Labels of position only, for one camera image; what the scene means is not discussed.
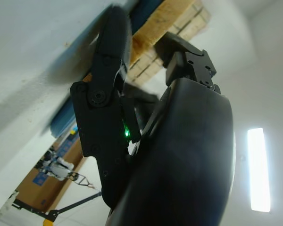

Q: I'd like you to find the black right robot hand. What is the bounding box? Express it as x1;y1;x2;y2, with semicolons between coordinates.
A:
70;6;237;226

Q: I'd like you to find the ceiling light panel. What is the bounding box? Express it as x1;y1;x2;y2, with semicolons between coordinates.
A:
247;128;272;212

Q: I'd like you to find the wooden crate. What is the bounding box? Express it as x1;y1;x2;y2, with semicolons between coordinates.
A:
128;6;212;84

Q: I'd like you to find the white humanoid robot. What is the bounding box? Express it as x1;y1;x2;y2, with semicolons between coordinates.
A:
37;145;74;182

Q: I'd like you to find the brown cardboard box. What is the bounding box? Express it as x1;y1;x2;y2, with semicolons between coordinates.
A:
14;137;88;214

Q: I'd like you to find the black metal frame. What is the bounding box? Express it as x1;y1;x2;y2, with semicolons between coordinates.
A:
11;190;102;222

